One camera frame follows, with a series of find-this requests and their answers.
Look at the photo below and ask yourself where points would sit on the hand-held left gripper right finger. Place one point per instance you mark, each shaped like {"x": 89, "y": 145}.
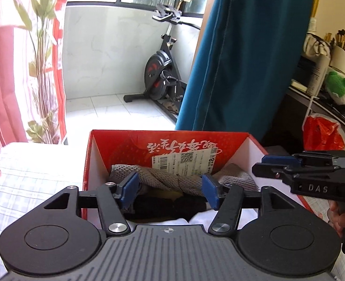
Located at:
{"x": 211, "y": 191}

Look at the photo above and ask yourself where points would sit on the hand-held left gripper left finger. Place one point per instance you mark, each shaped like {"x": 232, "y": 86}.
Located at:
{"x": 130, "y": 188}

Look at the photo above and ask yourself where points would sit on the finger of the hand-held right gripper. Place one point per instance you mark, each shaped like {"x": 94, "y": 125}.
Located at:
{"x": 281, "y": 160}
{"x": 266, "y": 170}

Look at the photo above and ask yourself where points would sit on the grey knit cloth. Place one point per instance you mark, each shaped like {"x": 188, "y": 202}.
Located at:
{"x": 166, "y": 181}

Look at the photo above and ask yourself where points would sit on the red cardboard box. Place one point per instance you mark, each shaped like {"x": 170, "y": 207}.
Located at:
{"x": 116, "y": 143}

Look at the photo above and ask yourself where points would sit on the white cloth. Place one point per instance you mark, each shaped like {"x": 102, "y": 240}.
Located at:
{"x": 200, "y": 218}

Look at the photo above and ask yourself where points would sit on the black cloth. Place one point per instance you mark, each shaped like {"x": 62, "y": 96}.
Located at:
{"x": 160, "y": 205}

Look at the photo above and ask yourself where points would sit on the yellow cloth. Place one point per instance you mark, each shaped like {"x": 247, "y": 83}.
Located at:
{"x": 166, "y": 194}

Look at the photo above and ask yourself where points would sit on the red plastic bag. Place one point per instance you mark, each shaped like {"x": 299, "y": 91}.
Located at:
{"x": 322, "y": 134}

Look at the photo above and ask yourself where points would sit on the black desk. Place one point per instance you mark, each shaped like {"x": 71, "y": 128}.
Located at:
{"x": 324, "y": 108}

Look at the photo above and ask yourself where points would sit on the white spray bottle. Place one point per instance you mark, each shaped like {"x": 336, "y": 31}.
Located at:
{"x": 317, "y": 76}

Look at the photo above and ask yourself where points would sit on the green and white plush toy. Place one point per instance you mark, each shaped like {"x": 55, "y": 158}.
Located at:
{"x": 336, "y": 85}

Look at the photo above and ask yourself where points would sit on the teal curtain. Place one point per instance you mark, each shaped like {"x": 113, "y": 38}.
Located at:
{"x": 248, "y": 64}

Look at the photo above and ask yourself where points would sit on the plaid strawberry tablecloth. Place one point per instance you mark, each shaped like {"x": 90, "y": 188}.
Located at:
{"x": 29, "y": 175}

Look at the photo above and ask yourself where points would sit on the white brush holder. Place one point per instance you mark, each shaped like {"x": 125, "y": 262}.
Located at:
{"x": 341, "y": 60}

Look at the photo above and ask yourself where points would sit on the black exercise bike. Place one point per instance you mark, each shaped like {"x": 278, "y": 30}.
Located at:
{"x": 156, "y": 73}

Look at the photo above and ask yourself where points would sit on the bunch of makeup brushes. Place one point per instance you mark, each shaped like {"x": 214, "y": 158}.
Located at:
{"x": 341, "y": 38}

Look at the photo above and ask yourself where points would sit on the pink printed backdrop cloth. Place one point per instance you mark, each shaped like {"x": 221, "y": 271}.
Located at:
{"x": 8, "y": 79}

